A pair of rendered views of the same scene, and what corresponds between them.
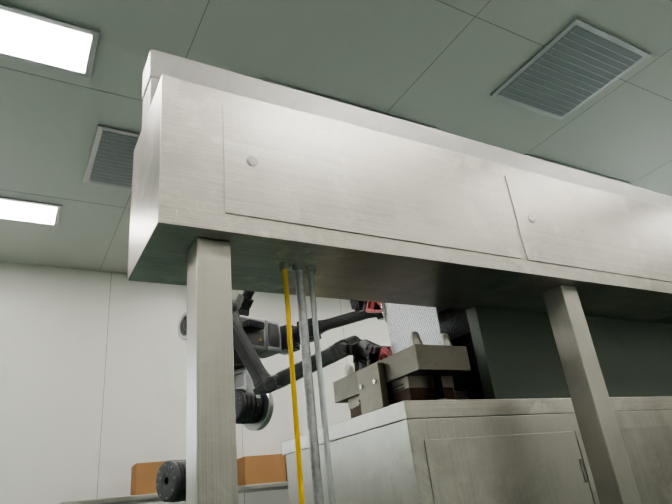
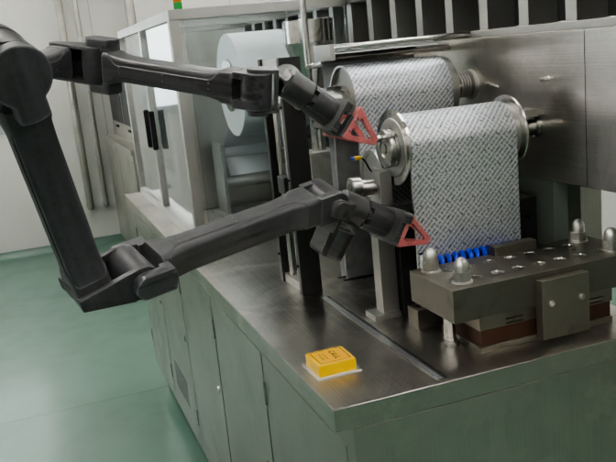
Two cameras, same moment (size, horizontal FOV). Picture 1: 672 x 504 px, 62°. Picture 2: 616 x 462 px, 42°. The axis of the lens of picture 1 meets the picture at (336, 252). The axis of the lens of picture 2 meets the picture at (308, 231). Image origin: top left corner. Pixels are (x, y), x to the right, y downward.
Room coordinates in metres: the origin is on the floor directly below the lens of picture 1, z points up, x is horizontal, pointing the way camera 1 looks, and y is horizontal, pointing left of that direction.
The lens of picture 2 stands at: (1.55, 1.37, 1.45)
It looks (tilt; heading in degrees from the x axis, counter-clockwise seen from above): 13 degrees down; 283
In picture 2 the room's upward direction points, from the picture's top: 6 degrees counter-clockwise
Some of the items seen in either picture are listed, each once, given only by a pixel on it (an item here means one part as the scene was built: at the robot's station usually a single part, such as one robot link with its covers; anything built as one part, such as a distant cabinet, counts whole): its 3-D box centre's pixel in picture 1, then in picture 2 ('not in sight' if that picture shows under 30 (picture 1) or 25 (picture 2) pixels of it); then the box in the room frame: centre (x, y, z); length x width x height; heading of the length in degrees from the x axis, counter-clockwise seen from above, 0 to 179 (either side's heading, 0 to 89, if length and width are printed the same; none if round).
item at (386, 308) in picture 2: not in sight; (377, 245); (1.78, -0.20, 1.05); 0.06 x 0.05 x 0.31; 32
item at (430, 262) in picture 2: not in sight; (430, 258); (1.66, -0.07, 1.05); 0.04 x 0.04 x 0.04
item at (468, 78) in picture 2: not in sight; (457, 85); (1.61, -0.55, 1.33); 0.07 x 0.07 x 0.07; 32
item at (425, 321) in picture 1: (415, 344); (467, 214); (1.59, -0.20, 1.10); 0.23 x 0.01 x 0.18; 32
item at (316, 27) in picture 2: not in sight; (308, 30); (2.01, -0.86, 1.50); 0.14 x 0.14 x 0.06
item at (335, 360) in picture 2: not in sight; (330, 361); (1.84, 0.07, 0.91); 0.07 x 0.07 x 0.02; 32
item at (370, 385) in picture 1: (371, 388); (563, 304); (1.43, -0.05, 0.96); 0.10 x 0.03 x 0.11; 32
